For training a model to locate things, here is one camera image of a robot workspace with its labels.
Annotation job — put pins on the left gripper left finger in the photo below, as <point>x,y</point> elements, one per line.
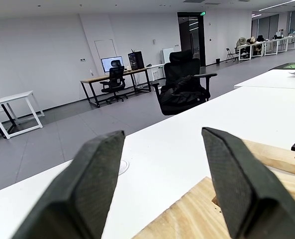
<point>82,189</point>

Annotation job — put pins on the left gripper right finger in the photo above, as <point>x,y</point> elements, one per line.
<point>246,189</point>

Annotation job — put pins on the wooden seat board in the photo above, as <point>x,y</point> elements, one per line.
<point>187,219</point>

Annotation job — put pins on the small black office chair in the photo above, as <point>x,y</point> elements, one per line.
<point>115,82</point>

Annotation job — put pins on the black jacket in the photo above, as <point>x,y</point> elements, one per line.
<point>182,90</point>

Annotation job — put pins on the computer monitor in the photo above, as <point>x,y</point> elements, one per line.
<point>111,64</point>

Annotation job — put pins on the large black office chair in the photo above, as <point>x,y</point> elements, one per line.
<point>184,74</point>

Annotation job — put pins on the black waste bin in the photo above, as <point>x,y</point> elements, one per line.
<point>218,61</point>

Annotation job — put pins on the black folding chair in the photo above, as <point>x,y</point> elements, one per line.
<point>230,54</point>

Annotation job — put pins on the black computer tower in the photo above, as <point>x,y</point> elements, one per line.
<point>135,60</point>

